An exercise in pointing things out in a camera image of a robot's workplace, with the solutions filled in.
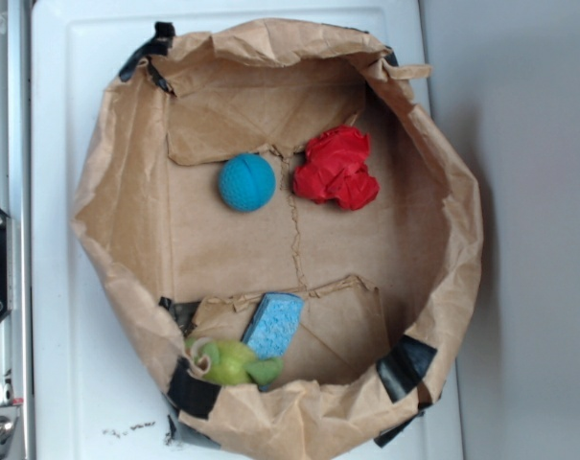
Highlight red paper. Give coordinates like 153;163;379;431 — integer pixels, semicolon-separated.
292;126;380;211

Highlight brown paper bag bin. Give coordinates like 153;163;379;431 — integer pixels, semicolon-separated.
72;18;483;459

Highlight blue dimpled ball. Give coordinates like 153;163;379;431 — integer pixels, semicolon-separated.
218;153;276;213

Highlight blue sponge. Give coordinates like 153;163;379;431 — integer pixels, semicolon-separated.
242;292;305;388

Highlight green plush toy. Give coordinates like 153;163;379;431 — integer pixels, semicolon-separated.
185;337;284;386

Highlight white plastic tray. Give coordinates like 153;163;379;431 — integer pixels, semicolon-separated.
29;5;465;460

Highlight metal frame rail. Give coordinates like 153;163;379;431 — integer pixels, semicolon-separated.
0;1;36;459

